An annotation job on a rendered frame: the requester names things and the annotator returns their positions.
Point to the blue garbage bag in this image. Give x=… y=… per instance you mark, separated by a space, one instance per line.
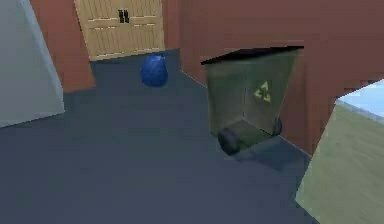
x=154 y=71

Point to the green wheeled recycling bin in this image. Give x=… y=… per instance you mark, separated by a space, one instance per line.
x=246 y=96

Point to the light wooden cupboard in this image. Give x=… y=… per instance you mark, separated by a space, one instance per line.
x=120 y=30

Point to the window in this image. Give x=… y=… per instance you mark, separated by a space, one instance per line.
x=350 y=160

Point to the grey white box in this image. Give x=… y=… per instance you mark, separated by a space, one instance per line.
x=23 y=66

